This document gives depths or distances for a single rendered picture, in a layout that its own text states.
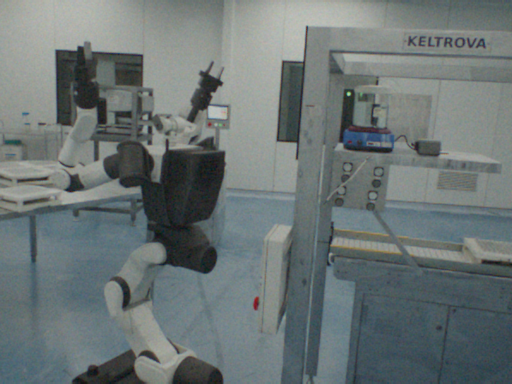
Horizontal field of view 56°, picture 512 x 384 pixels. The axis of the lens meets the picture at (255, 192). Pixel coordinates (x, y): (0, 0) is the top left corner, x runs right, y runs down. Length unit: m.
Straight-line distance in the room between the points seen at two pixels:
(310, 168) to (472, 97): 6.29
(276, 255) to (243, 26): 6.10
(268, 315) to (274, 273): 0.12
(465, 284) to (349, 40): 1.20
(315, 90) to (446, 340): 1.35
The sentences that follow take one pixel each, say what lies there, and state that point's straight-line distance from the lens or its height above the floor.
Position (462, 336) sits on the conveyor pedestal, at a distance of 2.26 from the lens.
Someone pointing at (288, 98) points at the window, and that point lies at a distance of 7.06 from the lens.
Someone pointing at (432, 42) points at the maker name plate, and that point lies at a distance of 1.28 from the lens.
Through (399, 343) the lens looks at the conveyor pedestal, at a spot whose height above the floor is 0.45.
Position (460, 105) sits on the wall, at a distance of 7.44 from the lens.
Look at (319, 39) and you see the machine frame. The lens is 1.28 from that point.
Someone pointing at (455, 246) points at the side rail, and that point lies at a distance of 2.34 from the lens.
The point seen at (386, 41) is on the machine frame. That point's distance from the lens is 1.28.
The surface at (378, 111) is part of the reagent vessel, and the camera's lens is 2.00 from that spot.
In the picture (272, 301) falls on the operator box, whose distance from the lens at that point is 1.28.
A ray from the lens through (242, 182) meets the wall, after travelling 7.20.
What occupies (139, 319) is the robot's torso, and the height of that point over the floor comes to 0.46.
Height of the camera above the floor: 1.45
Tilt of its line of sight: 11 degrees down
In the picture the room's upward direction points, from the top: 3 degrees clockwise
